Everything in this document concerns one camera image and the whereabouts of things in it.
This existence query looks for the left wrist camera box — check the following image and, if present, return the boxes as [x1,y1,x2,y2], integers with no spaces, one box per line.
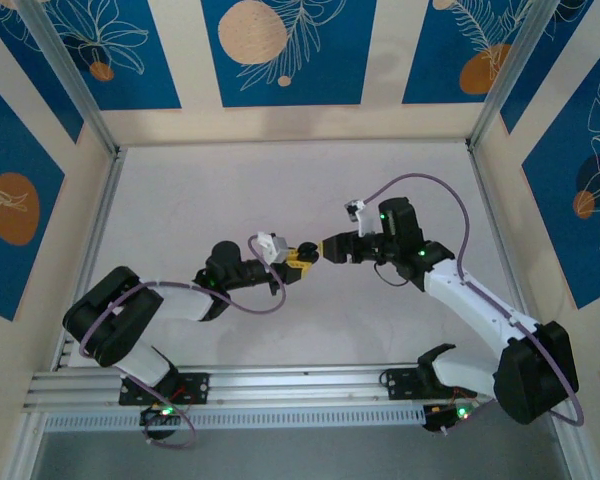
[256,230,291,265]

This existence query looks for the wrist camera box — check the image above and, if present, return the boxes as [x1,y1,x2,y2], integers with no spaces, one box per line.
[344,199,377,239]
[256,230,291,265]

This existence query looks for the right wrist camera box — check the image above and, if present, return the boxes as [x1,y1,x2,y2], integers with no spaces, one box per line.
[344,199,377,239]

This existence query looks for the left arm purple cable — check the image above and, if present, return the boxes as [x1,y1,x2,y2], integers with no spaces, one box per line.
[78,234,287,450]

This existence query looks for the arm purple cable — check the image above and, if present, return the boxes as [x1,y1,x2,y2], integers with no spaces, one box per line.
[362,172,585,429]
[78,234,287,450]

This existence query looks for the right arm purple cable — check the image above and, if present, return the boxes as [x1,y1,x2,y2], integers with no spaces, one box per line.
[362,172,585,429]

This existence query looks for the aluminium table side rail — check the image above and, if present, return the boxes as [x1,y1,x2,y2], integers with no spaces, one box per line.
[52,147,127,371]
[467,142,544,361]

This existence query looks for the aluminium mounting rail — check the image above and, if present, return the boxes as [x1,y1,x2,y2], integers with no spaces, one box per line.
[22,359,579,412]

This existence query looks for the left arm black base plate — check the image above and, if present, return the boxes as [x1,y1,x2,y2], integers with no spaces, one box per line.
[118,372,211,406]

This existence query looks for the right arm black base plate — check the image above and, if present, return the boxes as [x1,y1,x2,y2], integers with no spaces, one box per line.
[382,367,479,401]

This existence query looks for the white slotted cable duct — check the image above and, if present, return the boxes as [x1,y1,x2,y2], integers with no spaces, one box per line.
[43,403,426,432]

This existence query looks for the aluminium frame post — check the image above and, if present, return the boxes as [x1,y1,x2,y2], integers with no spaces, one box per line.
[14,0,121,157]
[465,0,564,151]

